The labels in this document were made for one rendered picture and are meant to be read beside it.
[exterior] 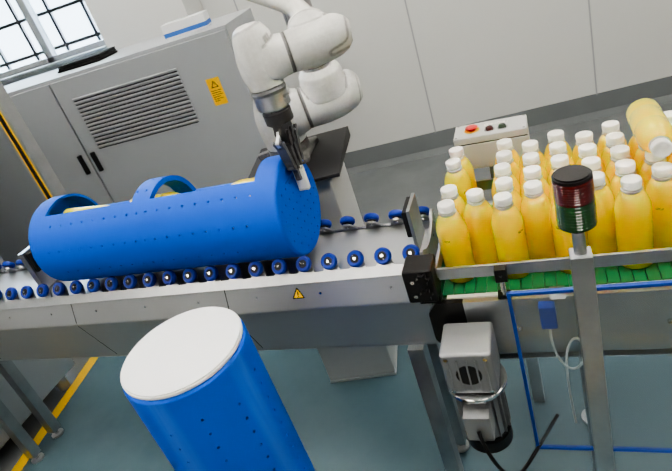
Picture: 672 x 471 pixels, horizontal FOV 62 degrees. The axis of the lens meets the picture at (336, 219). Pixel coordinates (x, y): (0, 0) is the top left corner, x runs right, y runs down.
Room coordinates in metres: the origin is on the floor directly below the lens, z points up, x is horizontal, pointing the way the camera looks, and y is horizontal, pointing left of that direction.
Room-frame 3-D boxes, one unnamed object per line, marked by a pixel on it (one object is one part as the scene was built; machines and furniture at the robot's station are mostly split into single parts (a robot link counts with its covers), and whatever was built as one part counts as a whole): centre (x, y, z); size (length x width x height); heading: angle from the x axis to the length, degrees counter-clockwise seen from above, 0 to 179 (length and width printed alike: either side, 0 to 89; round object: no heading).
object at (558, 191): (0.79, -0.39, 1.23); 0.06 x 0.06 x 0.04
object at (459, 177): (1.31, -0.34, 0.99); 0.07 x 0.07 x 0.19
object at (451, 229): (1.11, -0.25, 0.99); 0.07 x 0.07 x 0.19
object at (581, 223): (0.79, -0.39, 1.18); 0.06 x 0.06 x 0.05
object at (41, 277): (1.83, 1.02, 1.00); 0.10 x 0.04 x 0.15; 155
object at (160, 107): (3.49, 1.17, 0.72); 2.15 x 0.54 x 1.45; 74
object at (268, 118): (1.41, 0.05, 1.32); 0.08 x 0.07 x 0.09; 155
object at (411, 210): (1.27, -0.19, 0.99); 0.10 x 0.02 x 0.12; 155
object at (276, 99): (1.41, 0.05, 1.39); 0.09 x 0.09 x 0.06
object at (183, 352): (1.01, 0.41, 1.03); 0.28 x 0.28 x 0.01
